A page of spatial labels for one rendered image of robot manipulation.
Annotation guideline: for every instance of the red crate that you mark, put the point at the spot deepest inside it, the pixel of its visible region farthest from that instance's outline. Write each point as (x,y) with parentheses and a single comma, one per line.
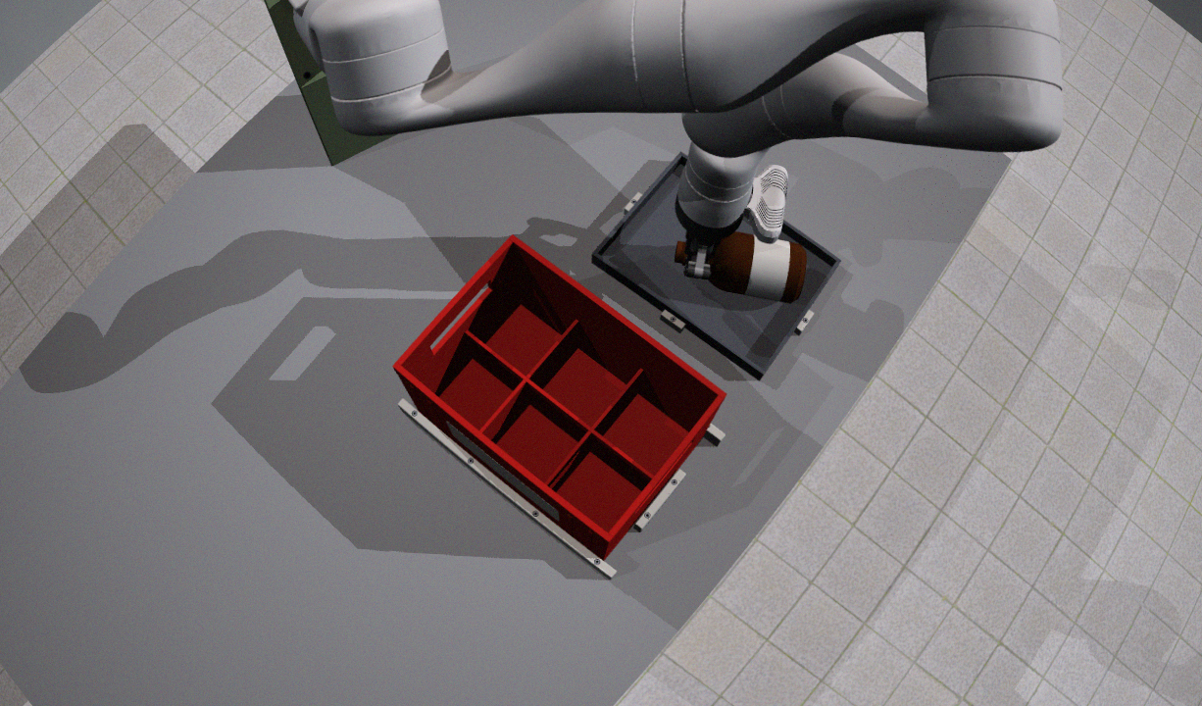
(603,378)

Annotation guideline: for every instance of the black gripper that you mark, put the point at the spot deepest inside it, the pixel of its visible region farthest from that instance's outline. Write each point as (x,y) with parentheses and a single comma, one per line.
(704,242)

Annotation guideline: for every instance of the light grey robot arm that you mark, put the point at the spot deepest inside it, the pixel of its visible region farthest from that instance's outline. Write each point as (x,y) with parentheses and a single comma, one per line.
(994,79)

